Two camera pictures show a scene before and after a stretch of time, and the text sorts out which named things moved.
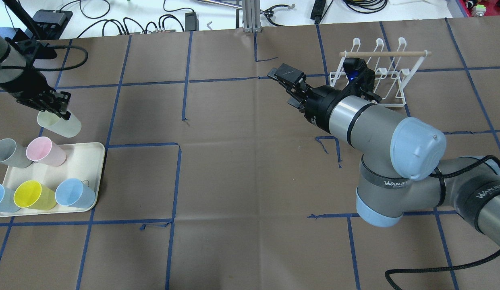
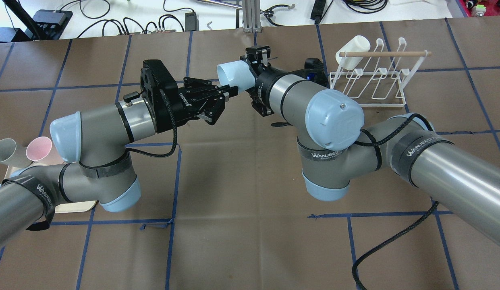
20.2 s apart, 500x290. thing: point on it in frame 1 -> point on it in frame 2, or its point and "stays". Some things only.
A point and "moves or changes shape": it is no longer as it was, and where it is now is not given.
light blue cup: (75, 193) moves or changes shape
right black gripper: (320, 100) -> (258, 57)
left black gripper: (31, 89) -> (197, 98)
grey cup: (8, 151) stays
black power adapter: (191, 22) stays
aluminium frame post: (251, 10) stays
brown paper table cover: (214, 179) stays
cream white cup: (54, 123) moves or changes shape
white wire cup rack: (393, 71) stays
